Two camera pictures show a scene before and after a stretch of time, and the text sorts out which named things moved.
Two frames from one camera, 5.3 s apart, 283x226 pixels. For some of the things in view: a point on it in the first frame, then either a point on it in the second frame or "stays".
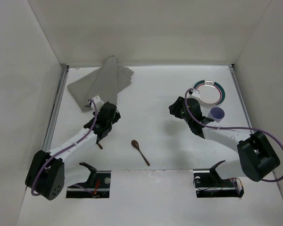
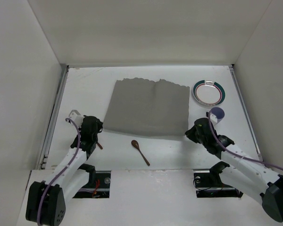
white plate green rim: [211, 93] stays
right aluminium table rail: [246, 115] stays
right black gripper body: [176, 108] → [195, 133]
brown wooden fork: [100, 146] stays
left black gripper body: [100, 134] → [92, 125]
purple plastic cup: [216, 113] stays
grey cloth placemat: [105, 83] → [140, 107]
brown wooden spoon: [136, 144] stays
